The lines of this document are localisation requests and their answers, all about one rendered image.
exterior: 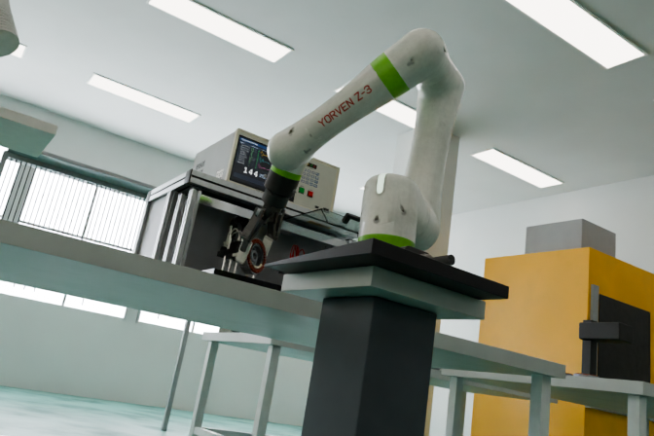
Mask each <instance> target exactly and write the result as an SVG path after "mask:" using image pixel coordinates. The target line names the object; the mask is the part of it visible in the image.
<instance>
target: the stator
mask: <svg viewBox="0 0 654 436"><path fill-rule="evenodd" d="M251 242H253V243H252V246H251V248H250V251H249V253H248V255H247V258H246V260H245V263H244V264H241V263H239V265H240V268H241V270H242V271H243V272H244V273H245V274H247V275H258V274H260V273H261V272H262V271H263V269H264V268H265V264H266V261H267V259H266V258H267V256H265V255H267V253H266V248H265V245H264V243H263V242H262V241H261V240H260V239H259V238H258V237H254V238H253V240H252V241H251ZM252 262H253V264H252Z"/></svg>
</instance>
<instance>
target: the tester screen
mask: <svg viewBox="0 0 654 436"><path fill-rule="evenodd" d="M244 166H246V167H249V168H251V169H254V170H257V171H259V175H258V178H257V177H254V176H251V175H248V174H245V173H243V172H242V171H243V167H244ZM271 167H272V163H271V162H270V160H269V158H268V154H267V147H265V146H263V145H260V144H258V143H255V142H252V141H250V140H247V139H245V138H242V137H241V138H240V140H239V143H238V148H237V152H236V160H235V165H234V169H233V174H232V178H233V179H235V180H237V181H240V182H243V183H246V184H249V185H252V186H255V187H257V188H260V189H263V190H266V189H267V188H266V187H265V186H264V187H263V186H260V185H257V184H254V183H251V182H248V181H246V180H243V179H240V178H237V177H234V172H237V173H239V174H242V175H245V176H248V177H251V178H254V179H256V180H259V181H262V182H265V180H266V178H265V177H264V174H266V175H268V173H269V172H270V169H271Z"/></svg>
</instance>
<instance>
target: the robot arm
mask: <svg viewBox="0 0 654 436"><path fill-rule="evenodd" d="M415 86H417V89H418V106H417V115H416V122H415V129H414V135H413V141H412V146H411V151H410V156H409V159H408V163H407V167H406V171H405V175H400V174H395V173H382V174H377V175H374V176H372V177H371V178H369V179H368V180H367V182H366V183H365V186H364V192H363V200H362V207H361V216H360V225H359V233H358V241H361V240H365V239H369V238H376V239H379V240H382V241H385V242H387V243H390V244H393V245H396V246H398V247H401V248H404V249H407V250H409V251H412V252H415V253H417V254H420V255H422V256H425V257H428V258H431V259H433V260H436V261H439V262H442V263H445V264H447V265H450V266H452V265H454V263H455V257H454V255H452V254H451V255H445V256H439V257H432V256H431V255H430V254H428V253H427V252H424V251H425V250H427V249H428V248H430V247H431V246H432V245H433V244H434V243H435V242H436V240H437V238H438V236H439V234H440V217H441V200H442V189H443V180H444V173H445V166H446V160H447V155H448V150H449V145H450V140H451V136H452V132H453V128H454V121H455V118H456V114H457V111H458V108H459V105H460V101H461V99H462V97H463V94H464V80H463V78H462V76H461V74H460V73H459V71H458V70H457V69H456V67H455V66H454V64H453V62H452V61H451V59H450V56H449V54H448V51H447V48H446V45H445V42H444V40H443V39H442V37H441V36H440V35H439V34H438V33H437V32H435V31H434V30H431V29H428V28H418V29H414V30H412V31H410V32H409V33H407V34H406V35H405V36H403V37H402V38H401V39H399V40H398V41H397V42H396V43H394V44H393V45H392V46H391V47H389V48H388V49H387V50H386V51H384V52H383V53H382V54H380V55H379V56H378V57H377V58H376V59H375V60H373V61H372V62H371V63H370V64H369V65H368V66H366V67H365V68H364V69H363V70H362V71H361V72H360V73H359V74H358V75H356V76H355V77H354V78H353V79H352V80H351V81H350V82H349V83H348V84H346V85H345V86H344V87H343V88H342V89H341V90H339V91H338V92H337V93H336V94H334V95H333V96H332V97H331V98H329V99H328V100H327V101H325V102H324V103H323V104H321V105H320V106H319V107H317V108H316V109H315V110H313V111H312V112H310V113H309V114H307V115H306V116H304V117H303V118H302V119H301V120H299V121H297V122H296V123H294V124H293V125H291V126H289V127H287V128H285V129H283V130H281V131H280V132H278V133H276V134H275V135H274V136H273V137H272V138H271V139H270V141H269V143H268V147H267V154H268V158H269V160H270V162H271V163H272V167H271V169H270V172H269V173H268V175H266V174H264V177H265V178H266V180H265V184H264V185H265V187H266V188H267V189H266V190H265V192H264V194H263V196H262V201H263V202H264V205H263V206H262V208H259V207H256V208H255V211H254V213H253V215H252V217H251V219H250V220H249V222H248V223H247V225H246V227H245V228H244V230H243V232H242V233H241V235H240V237H241V238H242V239H243V241H242V244H241V246H240V249H239V251H238V252H237V255H236V261H238V262H240V263H241V264H244V263H245V260H246V258H247V255H248V253H249V251H250V248H251V246H252V243H253V242H251V241H252V240H253V238H254V237H255V236H256V235H257V234H258V233H259V231H260V230H261V229H262V227H263V226H264V225H267V223H268V228H267V235H266V236H265V237H264V239H263V243H264V245H265V248H266V253H267V255H265V256H268V253H269V251H270V248H271V246H272V243H273V241H274V240H277V238H278V236H279V232H280V228H281V223H282V219H283V215H284V213H285V209H284V208H285V207H286V205H287V202H288V201H289V198H292V197H294V194H295V193H297V192H296V189H297V187H298V185H299V182H300V180H301V177H302V175H303V173H304V170H305V168H306V167H307V165H308V163H309V161H310V160H311V159H312V157H313V155H314V153H315V152H317V151H318V150H319V149H320V148H321V147H323V146H324V145H325V144H326V143H328V142H329V141H330V140H331V139H333V138H334V137H335V136H337V135H338V134H340V133H341V132H342V131H344V130H345V129H347V128H348V127H350V126H351V125H353V124H355V123H356V122H358V121H359V120H361V119H362V118H364V117H366V116H367V115H369V114H371V113H372V112H374V111H376V110H378V109H380V108H381V107H383V106H384V105H386V104H387V103H389V102H391V101H392V100H394V99H396V98H397V97H399V96H401V95H402V94H404V93H405V92H407V91H409V90H411V89H412V88H414V87H415Z"/></svg>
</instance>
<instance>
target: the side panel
mask: <svg viewBox="0 0 654 436"><path fill-rule="evenodd" d="M172 196H173V191H169V192H168V193H167V196H165V197H163V198H161V199H159V200H155V201H153V202H147V203H145V206H144V209H143V213H142V217H141V221H140V225H139V228H138V232H137V236H136V240H135V243H134V246H133V250H132V253H135V254H138V255H142V256H146V257H150V258H154V259H157V258H158V254H159V250H160V246H161V242H162V238H163V234H164V227H165V223H166V219H167V215H168V211H169V208H170V204H171V200H172Z"/></svg>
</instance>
